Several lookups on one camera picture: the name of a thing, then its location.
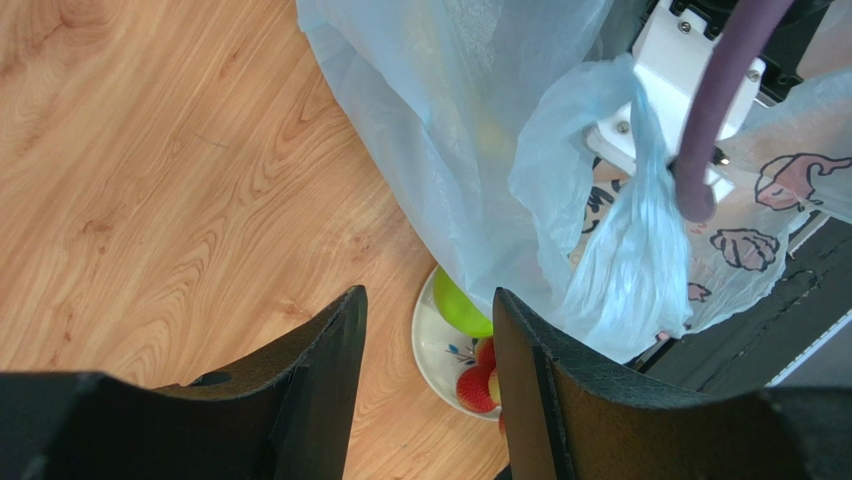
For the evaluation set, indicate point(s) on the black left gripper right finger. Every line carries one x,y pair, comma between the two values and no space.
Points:
572,413

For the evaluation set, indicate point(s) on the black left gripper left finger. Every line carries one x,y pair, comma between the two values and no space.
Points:
284,411

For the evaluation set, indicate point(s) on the red fake cherry bunch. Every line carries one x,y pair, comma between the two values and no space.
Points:
477,388

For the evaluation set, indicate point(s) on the cream blue ceramic plate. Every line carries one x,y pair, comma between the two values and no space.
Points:
441,352

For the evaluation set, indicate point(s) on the green fake apple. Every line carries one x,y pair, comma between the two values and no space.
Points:
457,309

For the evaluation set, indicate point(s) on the light blue plastic bag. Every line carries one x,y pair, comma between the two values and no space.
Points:
476,114

